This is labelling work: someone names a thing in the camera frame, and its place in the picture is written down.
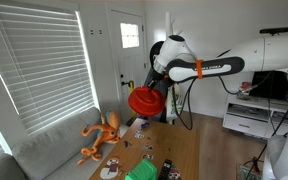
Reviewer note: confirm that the black remote control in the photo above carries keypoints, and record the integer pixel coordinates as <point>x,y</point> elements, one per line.
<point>165,169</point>

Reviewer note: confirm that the yellow stick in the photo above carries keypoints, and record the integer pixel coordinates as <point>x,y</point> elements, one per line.
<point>132,100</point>

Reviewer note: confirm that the dark wall switch plate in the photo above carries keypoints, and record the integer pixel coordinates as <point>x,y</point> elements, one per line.
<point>100,32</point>
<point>92,32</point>

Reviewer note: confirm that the white wooden coat rack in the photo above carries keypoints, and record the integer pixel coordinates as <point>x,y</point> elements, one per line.
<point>168,23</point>

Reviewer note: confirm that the red green christmas sticker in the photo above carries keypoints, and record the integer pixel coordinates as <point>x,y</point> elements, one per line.
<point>175,173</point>

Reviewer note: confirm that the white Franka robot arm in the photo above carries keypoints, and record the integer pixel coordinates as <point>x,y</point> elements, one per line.
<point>277,53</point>

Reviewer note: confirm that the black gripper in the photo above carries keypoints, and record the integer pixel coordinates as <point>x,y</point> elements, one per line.
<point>155,79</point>

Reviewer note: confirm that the snowman sticker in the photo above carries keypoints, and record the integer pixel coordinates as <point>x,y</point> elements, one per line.
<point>110,168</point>

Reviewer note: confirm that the black television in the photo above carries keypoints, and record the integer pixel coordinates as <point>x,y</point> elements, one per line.
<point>277,86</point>

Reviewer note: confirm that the red brimmed hat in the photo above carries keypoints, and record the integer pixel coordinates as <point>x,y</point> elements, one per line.
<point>146,101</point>

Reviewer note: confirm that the orange octopus plush toy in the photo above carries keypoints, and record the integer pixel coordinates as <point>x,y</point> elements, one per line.
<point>105,133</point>

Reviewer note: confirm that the white entry door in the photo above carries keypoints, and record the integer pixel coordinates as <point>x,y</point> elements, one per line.
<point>130,63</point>

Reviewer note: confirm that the small printed sticker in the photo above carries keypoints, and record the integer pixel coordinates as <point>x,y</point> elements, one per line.
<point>147,157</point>
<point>147,147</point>
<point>139,134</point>
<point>127,144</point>

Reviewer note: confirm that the black brimmed hat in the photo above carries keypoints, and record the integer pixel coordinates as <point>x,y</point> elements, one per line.
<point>155,53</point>

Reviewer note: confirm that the small blue toy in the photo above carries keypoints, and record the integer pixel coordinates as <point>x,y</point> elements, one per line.
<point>144,125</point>

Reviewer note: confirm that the black stereo camera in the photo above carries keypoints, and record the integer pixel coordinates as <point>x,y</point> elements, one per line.
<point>275,30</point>

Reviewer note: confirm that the wide white window blind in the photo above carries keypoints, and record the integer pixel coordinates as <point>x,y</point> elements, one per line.
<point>40,66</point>

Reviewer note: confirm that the white tote bag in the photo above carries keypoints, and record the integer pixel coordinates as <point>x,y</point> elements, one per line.
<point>174,100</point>

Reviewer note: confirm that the green ridged plastic object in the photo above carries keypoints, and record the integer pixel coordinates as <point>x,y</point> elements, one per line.
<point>142,171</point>

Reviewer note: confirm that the light wooden table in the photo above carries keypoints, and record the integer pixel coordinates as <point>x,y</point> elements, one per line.
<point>170,146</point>

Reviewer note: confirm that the light grey sofa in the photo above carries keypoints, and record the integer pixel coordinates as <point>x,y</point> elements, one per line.
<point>50,150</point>

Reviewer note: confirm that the white tv stand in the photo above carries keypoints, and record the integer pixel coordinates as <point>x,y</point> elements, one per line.
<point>247,125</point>

